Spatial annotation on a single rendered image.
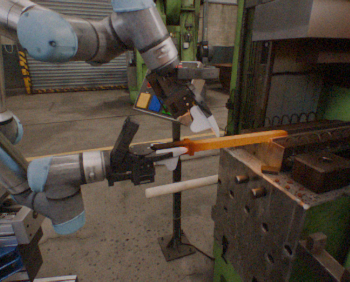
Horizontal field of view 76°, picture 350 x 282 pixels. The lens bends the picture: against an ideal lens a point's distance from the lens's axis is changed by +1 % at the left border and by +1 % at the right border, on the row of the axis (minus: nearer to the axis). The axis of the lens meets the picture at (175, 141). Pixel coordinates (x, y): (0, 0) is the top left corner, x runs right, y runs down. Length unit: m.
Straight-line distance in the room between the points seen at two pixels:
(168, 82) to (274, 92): 0.54
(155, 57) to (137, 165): 0.25
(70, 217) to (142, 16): 0.46
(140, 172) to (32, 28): 0.35
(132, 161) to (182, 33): 5.25
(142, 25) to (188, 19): 5.35
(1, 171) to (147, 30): 0.43
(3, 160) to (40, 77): 7.97
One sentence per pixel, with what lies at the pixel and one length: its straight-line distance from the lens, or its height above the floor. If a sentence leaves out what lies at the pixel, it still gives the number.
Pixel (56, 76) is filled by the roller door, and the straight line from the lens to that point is 8.48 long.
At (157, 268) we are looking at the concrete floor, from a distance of 1.59.
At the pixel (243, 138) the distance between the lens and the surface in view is 0.67.
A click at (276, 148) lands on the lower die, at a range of 0.71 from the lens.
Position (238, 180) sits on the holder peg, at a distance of 0.72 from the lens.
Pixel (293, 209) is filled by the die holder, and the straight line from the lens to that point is 0.63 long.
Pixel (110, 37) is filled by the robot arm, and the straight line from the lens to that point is 0.52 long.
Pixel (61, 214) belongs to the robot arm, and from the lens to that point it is 0.59.
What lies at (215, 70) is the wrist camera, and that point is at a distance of 0.56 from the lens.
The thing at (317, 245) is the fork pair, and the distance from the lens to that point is 0.34.
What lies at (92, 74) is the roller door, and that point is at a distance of 8.43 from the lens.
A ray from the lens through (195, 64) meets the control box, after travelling 1.04.
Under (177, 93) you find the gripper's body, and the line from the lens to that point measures 0.51.
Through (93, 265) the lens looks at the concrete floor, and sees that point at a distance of 1.67.
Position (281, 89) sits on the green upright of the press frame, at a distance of 0.99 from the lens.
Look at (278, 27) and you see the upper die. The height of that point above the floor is 1.30.
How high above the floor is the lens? 1.24
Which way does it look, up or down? 22 degrees down
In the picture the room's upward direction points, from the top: straight up
